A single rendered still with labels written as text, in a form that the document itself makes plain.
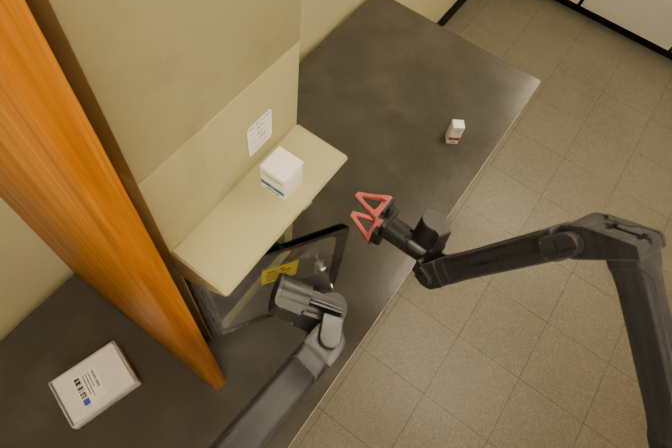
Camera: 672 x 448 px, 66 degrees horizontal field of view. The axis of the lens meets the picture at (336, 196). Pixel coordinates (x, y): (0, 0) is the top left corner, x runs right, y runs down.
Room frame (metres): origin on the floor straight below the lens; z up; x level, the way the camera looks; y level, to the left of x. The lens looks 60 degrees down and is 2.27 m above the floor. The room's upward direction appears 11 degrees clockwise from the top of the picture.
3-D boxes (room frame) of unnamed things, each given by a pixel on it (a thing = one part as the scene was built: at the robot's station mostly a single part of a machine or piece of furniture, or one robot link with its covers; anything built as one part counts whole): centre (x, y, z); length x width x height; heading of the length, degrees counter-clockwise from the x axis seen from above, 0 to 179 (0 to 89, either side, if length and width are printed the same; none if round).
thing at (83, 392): (0.13, 0.47, 0.96); 0.16 x 0.12 x 0.04; 138
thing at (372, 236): (0.58, -0.09, 1.16); 0.09 x 0.07 x 0.07; 64
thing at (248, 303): (0.36, 0.09, 1.19); 0.30 x 0.01 x 0.40; 122
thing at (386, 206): (0.57, -0.09, 1.23); 0.09 x 0.07 x 0.07; 64
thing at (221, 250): (0.40, 0.11, 1.46); 0.32 x 0.12 x 0.10; 154
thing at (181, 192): (0.48, 0.28, 1.32); 0.32 x 0.25 x 0.77; 154
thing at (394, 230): (0.54, -0.15, 1.20); 0.07 x 0.07 x 0.10; 64
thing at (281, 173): (0.44, 0.09, 1.54); 0.05 x 0.05 x 0.06; 64
